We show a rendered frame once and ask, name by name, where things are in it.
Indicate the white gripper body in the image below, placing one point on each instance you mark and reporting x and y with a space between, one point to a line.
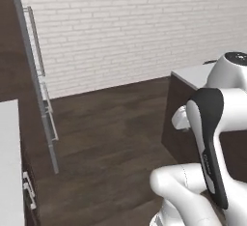
180 118

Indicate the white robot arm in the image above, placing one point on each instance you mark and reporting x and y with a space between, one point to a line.
193 184

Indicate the dark brown island cabinet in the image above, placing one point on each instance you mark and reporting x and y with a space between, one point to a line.
180 133

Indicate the grey fridge with brown side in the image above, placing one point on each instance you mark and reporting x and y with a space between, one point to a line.
19 59

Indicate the dark brown counter cabinet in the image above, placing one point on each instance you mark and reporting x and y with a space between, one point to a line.
29 210

